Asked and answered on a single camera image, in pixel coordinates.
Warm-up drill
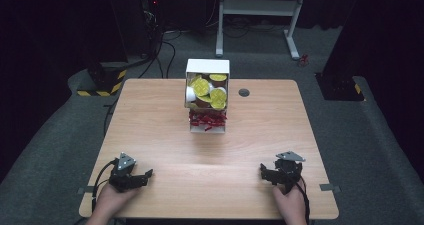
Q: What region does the dark equipment rack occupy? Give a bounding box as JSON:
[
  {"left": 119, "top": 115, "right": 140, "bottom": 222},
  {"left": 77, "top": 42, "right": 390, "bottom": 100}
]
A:
[{"left": 138, "top": 0, "right": 166, "bottom": 58}]

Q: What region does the person's left hand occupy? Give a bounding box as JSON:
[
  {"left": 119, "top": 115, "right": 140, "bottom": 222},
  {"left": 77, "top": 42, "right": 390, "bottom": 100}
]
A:
[{"left": 95, "top": 184, "right": 142, "bottom": 217}]

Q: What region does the grey tape strip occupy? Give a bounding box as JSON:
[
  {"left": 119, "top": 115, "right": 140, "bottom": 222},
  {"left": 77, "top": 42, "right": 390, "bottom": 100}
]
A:
[
  {"left": 318, "top": 183, "right": 342, "bottom": 193},
  {"left": 76, "top": 185, "right": 96, "bottom": 196}
]

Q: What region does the person's right hand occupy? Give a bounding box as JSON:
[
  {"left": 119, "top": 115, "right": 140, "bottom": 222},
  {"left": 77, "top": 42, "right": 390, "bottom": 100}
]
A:
[{"left": 272, "top": 178, "right": 308, "bottom": 219}]

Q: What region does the white metal stand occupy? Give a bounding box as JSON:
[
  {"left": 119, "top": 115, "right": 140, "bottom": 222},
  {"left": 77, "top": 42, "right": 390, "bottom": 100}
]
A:
[{"left": 215, "top": 0, "right": 310, "bottom": 61}]

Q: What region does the black yellow striped stand base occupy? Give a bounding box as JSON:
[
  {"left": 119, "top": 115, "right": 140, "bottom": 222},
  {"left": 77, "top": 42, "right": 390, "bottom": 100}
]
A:
[{"left": 76, "top": 61, "right": 129, "bottom": 98}]

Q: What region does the pile of red packets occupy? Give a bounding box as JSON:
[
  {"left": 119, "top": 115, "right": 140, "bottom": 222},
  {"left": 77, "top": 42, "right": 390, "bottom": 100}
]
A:
[{"left": 188, "top": 110, "right": 228, "bottom": 132}]

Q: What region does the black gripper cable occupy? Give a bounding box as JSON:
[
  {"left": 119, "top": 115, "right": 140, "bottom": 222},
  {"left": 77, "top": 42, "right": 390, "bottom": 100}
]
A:
[
  {"left": 91, "top": 158, "right": 120, "bottom": 213},
  {"left": 285, "top": 171, "right": 311, "bottom": 225}
]

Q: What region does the black floor cable bundle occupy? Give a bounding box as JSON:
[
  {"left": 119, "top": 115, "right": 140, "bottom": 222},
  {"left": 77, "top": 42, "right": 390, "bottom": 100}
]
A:
[{"left": 127, "top": 24, "right": 188, "bottom": 80}]

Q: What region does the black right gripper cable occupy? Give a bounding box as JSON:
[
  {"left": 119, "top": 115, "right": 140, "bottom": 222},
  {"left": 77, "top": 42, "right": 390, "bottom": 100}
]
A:
[{"left": 285, "top": 171, "right": 311, "bottom": 225}]

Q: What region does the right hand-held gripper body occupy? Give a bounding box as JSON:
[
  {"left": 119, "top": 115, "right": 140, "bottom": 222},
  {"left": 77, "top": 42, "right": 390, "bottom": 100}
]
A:
[{"left": 268, "top": 150, "right": 306, "bottom": 195}]

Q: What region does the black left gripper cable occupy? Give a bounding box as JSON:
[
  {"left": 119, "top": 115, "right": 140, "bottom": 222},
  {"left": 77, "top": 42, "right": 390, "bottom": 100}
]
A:
[{"left": 91, "top": 158, "right": 120, "bottom": 213}]

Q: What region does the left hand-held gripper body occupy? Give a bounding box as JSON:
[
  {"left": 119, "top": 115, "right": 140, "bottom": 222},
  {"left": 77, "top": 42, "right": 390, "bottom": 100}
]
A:
[{"left": 108, "top": 152, "right": 148, "bottom": 194}]

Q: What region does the white two-tier cardboard box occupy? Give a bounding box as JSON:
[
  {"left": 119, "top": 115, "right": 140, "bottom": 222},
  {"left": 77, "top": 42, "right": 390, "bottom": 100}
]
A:
[{"left": 184, "top": 58, "right": 231, "bottom": 134}]

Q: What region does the thin black floor cable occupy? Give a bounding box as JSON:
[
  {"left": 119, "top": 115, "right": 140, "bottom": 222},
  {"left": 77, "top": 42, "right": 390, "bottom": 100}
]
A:
[{"left": 102, "top": 97, "right": 120, "bottom": 137}]

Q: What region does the small red floor object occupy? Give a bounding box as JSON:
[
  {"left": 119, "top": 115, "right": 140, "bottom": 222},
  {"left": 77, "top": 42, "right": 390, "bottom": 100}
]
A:
[{"left": 297, "top": 53, "right": 310, "bottom": 68}]

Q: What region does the pile of yellow-lidded cups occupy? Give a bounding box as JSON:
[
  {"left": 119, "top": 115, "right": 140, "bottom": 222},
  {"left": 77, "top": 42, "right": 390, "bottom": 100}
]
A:
[{"left": 185, "top": 72, "right": 229, "bottom": 111}]

